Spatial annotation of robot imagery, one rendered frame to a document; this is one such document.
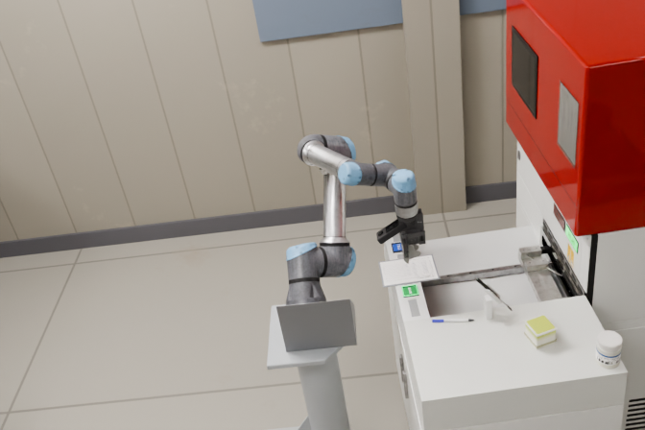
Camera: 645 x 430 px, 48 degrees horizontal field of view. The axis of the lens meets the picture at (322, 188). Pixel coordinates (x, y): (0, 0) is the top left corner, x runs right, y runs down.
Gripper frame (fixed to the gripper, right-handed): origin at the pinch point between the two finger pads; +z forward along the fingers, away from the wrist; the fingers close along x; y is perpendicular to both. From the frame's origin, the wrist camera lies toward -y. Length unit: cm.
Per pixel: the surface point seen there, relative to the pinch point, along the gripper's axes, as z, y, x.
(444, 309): 28.7, 13.3, 3.1
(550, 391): 18, 35, -50
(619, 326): 31, 71, -15
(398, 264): 14.4, -1.1, 15.7
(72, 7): -50, -148, 196
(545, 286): 23, 50, 1
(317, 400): 59, -40, -5
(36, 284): 110, -217, 164
